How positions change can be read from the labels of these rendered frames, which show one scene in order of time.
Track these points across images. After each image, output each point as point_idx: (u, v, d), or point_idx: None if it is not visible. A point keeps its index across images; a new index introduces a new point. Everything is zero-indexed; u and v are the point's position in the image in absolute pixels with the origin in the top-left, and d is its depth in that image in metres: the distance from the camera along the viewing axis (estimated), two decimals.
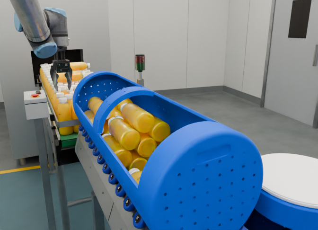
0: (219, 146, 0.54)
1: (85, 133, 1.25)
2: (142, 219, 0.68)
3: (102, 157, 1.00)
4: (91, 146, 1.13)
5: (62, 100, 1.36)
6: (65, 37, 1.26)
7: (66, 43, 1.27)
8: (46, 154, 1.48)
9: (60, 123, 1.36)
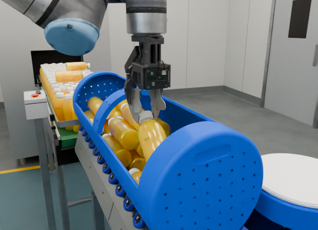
0: (219, 146, 0.54)
1: (85, 133, 1.25)
2: (142, 219, 0.68)
3: (102, 157, 1.00)
4: (91, 146, 1.13)
5: (145, 113, 0.68)
6: (164, 14, 0.59)
7: (164, 28, 0.60)
8: (46, 154, 1.48)
9: (60, 123, 1.36)
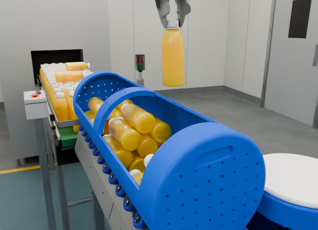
0: (222, 147, 0.54)
1: (84, 134, 1.26)
2: (141, 222, 0.67)
3: (101, 159, 1.00)
4: (90, 147, 1.13)
5: (150, 155, 0.69)
6: None
7: None
8: (46, 154, 1.48)
9: (60, 123, 1.36)
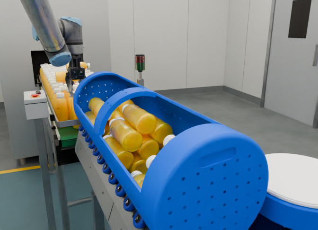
0: (225, 149, 0.53)
1: (83, 135, 1.26)
2: (139, 224, 0.67)
3: (100, 160, 1.00)
4: (89, 147, 1.14)
5: (153, 156, 0.69)
6: (80, 45, 1.30)
7: (81, 51, 1.30)
8: (46, 154, 1.48)
9: (60, 123, 1.36)
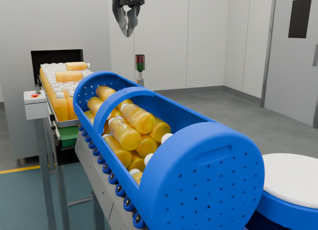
0: (221, 147, 0.54)
1: (84, 134, 1.26)
2: (142, 221, 0.67)
3: (101, 158, 1.00)
4: (91, 147, 1.13)
5: (151, 154, 0.70)
6: None
7: None
8: (46, 154, 1.48)
9: (60, 123, 1.36)
